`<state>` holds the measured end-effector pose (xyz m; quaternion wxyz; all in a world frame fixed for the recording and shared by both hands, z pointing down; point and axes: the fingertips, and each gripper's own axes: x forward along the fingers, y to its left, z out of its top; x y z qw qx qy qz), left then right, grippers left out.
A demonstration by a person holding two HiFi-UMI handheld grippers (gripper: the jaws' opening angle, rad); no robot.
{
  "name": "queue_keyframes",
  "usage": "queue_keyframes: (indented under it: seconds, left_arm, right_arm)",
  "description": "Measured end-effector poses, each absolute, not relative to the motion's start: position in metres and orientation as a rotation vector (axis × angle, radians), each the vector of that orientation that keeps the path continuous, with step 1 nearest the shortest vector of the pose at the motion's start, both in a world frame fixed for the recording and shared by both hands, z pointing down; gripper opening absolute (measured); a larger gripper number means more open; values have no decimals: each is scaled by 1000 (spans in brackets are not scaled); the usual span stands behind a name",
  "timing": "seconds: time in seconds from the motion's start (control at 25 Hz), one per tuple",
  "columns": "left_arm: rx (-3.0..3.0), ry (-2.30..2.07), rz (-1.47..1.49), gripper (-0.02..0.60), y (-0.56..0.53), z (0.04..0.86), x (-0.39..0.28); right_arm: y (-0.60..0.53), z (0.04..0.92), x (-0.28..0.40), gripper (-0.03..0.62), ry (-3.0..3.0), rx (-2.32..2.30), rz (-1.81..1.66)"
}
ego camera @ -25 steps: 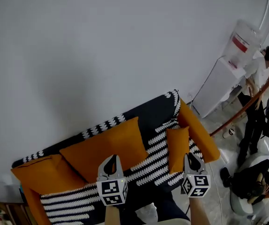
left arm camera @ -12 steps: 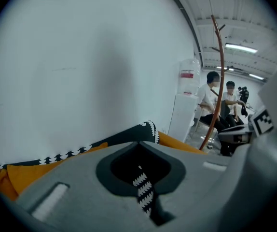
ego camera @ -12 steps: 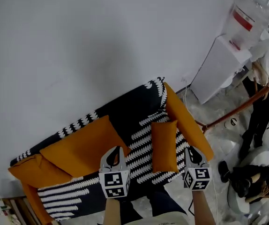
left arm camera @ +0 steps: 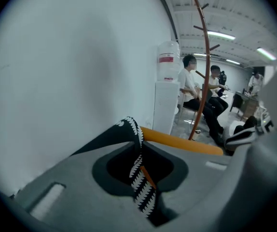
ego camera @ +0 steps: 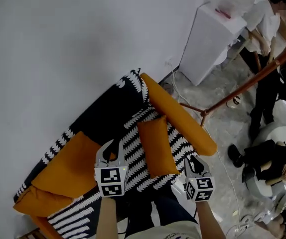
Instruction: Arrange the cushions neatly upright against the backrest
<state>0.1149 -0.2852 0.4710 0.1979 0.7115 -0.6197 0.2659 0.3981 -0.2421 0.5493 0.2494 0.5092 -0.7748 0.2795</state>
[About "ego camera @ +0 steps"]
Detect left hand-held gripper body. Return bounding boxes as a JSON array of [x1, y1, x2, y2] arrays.
[[94, 161, 129, 198]]

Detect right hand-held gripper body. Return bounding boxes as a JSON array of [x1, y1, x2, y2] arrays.
[[184, 175, 216, 203]]

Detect large orange cushion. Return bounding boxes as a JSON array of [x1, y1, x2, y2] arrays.
[[31, 130, 116, 199], [12, 185, 76, 218]]

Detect small orange cushion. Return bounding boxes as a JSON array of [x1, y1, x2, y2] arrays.
[[137, 115, 180, 179]]

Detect person's left forearm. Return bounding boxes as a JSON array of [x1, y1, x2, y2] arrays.
[[98, 195, 119, 239]]

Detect person's right forearm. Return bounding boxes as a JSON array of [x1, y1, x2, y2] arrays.
[[195, 200, 227, 239]]

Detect person's dark trouser legs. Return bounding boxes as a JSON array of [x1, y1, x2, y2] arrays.
[[117, 183, 198, 234]]

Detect white cup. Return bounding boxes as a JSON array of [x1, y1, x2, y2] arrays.
[[226, 95, 241, 109]]

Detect white round chair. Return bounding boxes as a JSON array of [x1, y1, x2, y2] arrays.
[[242, 125, 286, 199]]

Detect wooden coat rack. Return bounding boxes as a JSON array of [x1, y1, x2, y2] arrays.
[[180, 35, 286, 128]]

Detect white water dispenser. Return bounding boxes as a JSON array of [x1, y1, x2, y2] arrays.
[[178, 2, 248, 87]]

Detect clear water jug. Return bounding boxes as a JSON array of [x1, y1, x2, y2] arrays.
[[215, 0, 267, 22]]

